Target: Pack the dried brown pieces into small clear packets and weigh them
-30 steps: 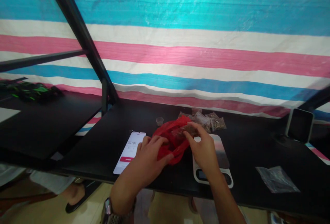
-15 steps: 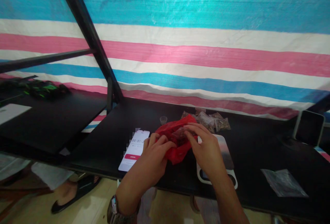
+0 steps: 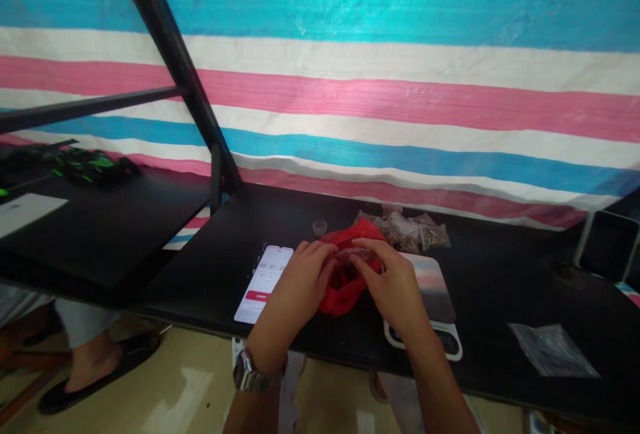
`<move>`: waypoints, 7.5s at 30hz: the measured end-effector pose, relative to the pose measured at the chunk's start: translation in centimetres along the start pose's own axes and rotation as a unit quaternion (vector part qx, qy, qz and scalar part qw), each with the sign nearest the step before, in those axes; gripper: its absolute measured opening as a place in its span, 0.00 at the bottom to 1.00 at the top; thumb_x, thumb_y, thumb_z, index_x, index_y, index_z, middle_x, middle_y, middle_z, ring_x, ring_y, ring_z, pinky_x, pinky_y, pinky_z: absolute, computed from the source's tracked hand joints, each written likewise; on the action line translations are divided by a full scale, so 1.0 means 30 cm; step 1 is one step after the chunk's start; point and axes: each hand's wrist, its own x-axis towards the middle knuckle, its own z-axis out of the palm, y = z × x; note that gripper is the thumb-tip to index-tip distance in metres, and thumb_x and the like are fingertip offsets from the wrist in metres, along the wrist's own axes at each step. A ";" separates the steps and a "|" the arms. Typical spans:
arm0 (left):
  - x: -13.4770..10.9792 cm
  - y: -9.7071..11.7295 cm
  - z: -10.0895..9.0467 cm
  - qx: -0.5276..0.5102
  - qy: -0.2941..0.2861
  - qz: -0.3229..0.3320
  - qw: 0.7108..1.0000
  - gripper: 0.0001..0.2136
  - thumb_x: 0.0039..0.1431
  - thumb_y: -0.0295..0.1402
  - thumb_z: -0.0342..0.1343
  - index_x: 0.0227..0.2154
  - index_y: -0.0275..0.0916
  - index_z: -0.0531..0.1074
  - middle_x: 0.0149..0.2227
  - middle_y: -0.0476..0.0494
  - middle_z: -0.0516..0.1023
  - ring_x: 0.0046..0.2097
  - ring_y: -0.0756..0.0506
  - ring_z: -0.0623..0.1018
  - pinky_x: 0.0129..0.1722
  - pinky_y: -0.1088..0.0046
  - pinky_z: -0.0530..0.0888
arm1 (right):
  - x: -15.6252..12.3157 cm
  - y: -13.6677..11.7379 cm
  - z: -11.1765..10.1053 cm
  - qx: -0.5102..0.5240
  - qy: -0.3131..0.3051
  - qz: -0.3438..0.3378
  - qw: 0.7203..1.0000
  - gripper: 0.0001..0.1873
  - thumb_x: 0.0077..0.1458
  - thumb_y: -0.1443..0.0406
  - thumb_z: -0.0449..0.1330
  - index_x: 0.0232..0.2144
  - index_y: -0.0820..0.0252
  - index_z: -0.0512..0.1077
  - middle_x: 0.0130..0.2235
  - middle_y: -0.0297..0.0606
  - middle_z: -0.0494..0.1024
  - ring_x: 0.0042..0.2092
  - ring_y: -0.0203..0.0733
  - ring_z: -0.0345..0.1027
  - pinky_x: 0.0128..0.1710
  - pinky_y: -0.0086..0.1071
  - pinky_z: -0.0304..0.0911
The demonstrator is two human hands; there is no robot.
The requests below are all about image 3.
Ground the person's right hand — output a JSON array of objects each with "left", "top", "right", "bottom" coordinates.
[{"left": 349, "top": 237, "right": 437, "bottom": 343}]

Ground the person's left hand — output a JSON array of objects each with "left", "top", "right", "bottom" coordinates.
[{"left": 247, "top": 239, "right": 342, "bottom": 361}]

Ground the red plastic bag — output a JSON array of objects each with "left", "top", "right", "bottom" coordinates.
[{"left": 318, "top": 219, "right": 389, "bottom": 316}]

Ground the white smartphone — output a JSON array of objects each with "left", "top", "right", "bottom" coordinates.
[{"left": 233, "top": 245, "right": 297, "bottom": 326}]

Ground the white kitchen scale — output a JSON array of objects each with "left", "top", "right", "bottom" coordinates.
[{"left": 382, "top": 253, "right": 463, "bottom": 361}]

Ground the pile of clear seed bags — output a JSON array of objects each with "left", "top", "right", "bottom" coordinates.
[{"left": 355, "top": 206, "right": 451, "bottom": 253}]

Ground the empty clear zip bag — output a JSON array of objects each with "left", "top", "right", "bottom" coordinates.
[{"left": 507, "top": 323, "right": 601, "bottom": 379}]

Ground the black slipper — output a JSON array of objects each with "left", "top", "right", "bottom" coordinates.
[{"left": 38, "top": 332, "right": 163, "bottom": 416}]

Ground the white framed chair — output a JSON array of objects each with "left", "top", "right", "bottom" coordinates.
[{"left": 576, "top": 209, "right": 640, "bottom": 286}]

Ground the blue pink white striped tarp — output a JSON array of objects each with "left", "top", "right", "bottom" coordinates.
[{"left": 0, "top": 0, "right": 640, "bottom": 255}]

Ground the white paper sheet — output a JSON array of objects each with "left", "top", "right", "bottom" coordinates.
[{"left": 0, "top": 192, "right": 71, "bottom": 241}]

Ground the black metal frame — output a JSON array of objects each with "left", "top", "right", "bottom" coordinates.
[{"left": 0, "top": 0, "right": 242, "bottom": 216}]

